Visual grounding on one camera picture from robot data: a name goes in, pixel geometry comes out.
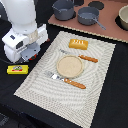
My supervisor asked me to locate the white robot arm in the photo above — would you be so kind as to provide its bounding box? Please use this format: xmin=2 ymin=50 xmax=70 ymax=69
xmin=0 ymin=0 xmax=48 ymax=63

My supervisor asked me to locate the grey pot with handle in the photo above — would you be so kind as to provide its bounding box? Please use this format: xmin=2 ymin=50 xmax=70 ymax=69
xmin=77 ymin=7 xmax=105 ymax=30

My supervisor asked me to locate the black stove burner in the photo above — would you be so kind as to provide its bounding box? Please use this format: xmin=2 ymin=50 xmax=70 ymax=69
xmin=89 ymin=1 xmax=104 ymax=10

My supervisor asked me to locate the beige bowl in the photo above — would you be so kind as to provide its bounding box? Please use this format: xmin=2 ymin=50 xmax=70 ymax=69
xmin=119 ymin=5 xmax=128 ymax=30

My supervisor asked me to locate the pink stove board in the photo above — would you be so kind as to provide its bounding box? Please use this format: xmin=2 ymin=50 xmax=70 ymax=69
xmin=47 ymin=0 xmax=128 ymax=44

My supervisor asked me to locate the fork with wooden handle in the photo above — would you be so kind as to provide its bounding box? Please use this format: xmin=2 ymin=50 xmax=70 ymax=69
xmin=44 ymin=71 xmax=86 ymax=89

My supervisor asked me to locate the round wooden plate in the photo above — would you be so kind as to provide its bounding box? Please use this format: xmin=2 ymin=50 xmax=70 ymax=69
xmin=56 ymin=55 xmax=84 ymax=78

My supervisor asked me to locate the yellow butter box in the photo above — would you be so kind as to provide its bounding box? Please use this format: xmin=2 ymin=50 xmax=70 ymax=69
xmin=7 ymin=65 xmax=29 ymax=74

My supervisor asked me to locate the orange bread loaf toy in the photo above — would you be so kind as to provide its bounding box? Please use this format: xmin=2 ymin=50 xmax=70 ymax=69
xmin=69 ymin=39 xmax=88 ymax=50

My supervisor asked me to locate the dark grey stock pot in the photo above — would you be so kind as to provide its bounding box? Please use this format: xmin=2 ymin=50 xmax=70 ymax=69
xmin=52 ymin=0 xmax=75 ymax=21

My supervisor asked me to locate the beige woven placemat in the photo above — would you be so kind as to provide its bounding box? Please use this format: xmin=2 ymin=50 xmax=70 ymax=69
xmin=15 ymin=31 xmax=115 ymax=128

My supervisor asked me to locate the knife with wooden handle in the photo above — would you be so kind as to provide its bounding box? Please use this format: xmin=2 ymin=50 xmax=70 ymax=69
xmin=60 ymin=49 xmax=98 ymax=63

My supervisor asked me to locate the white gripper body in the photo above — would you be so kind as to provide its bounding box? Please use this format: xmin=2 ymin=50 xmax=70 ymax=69
xmin=2 ymin=24 xmax=48 ymax=63

